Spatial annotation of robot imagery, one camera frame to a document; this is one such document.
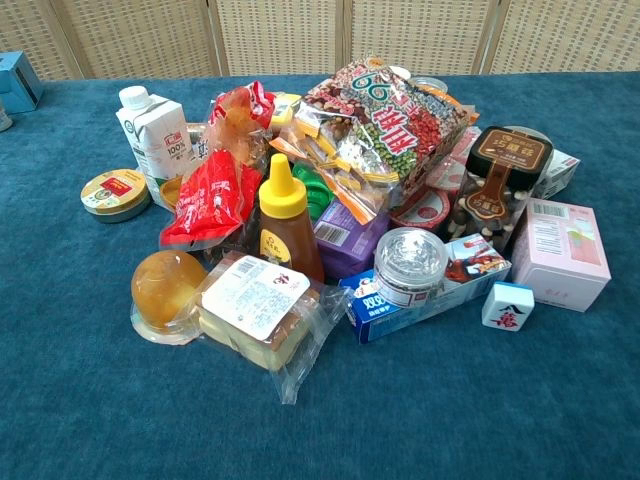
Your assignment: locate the purple box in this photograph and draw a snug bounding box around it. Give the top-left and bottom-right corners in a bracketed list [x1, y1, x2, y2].
[312, 199, 390, 281]

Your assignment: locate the honey bottle yellow cap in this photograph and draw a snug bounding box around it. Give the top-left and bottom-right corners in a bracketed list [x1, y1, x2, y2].
[257, 152, 326, 284]

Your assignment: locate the green plastic lid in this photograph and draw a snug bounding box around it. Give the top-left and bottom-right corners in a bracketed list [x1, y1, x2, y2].
[291, 162, 334, 221]

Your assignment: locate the orange yellow snack packet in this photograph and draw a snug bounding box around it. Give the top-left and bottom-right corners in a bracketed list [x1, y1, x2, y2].
[268, 124, 396, 226]

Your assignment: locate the bagged sliced bread cake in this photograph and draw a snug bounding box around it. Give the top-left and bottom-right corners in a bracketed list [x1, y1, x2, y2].
[193, 251, 350, 406]

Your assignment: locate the clear round plastic jar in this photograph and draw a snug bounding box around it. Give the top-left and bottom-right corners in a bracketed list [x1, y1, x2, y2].
[373, 226, 450, 309]

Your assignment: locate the red snack packet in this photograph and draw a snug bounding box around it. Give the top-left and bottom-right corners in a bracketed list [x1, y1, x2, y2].
[159, 148, 263, 251]

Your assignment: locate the mixed beans grain bag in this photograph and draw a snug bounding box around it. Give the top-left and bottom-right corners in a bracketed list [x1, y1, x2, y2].
[292, 54, 475, 207]

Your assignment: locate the clear red candy bag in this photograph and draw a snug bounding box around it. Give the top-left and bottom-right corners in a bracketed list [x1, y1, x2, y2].
[207, 80, 278, 166]

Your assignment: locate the blue table cloth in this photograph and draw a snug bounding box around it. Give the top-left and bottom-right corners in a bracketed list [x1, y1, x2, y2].
[0, 71, 640, 480]

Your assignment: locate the pink white package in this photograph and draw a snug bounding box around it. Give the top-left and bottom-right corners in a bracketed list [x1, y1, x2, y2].
[424, 127, 484, 199]

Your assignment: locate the blue spiderman toothpaste box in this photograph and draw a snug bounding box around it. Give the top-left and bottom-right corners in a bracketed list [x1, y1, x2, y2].
[338, 232, 513, 345]

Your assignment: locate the amber jelly dome cup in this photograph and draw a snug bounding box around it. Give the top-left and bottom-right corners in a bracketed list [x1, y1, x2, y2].
[129, 249, 208, 346]

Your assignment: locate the mushroom chocolate jar brown lid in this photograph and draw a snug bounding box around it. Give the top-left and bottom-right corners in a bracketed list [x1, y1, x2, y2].
[438, 125, 555, 254]

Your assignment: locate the clear jar behind bag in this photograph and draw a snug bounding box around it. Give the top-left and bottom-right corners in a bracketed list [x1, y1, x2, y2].
[410, 75, 449, 96]

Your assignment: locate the white coconut water carton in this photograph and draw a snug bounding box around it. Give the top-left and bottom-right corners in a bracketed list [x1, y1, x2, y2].
[115, 85, 197, 211]

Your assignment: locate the mahjong tile block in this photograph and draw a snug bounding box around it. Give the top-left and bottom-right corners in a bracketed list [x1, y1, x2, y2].
[481, 280, 536, 332]

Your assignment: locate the woven folding screen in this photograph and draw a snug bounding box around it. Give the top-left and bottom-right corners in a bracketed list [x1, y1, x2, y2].
[0, 0, 640, 81]

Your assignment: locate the round green gold tin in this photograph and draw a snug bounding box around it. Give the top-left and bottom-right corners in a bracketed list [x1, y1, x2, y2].
[79, 168, 152, 224]

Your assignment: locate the pink carton box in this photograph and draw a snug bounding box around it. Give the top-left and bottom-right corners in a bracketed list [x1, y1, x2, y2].
[510, 197, 613, 314]

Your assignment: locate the white box teal print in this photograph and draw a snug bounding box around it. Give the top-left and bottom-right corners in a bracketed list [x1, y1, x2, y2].
[532, 147, 582, 200]

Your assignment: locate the light blue box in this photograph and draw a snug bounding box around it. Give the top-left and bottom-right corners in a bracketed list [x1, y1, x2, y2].
[0, 50, 44, 115]

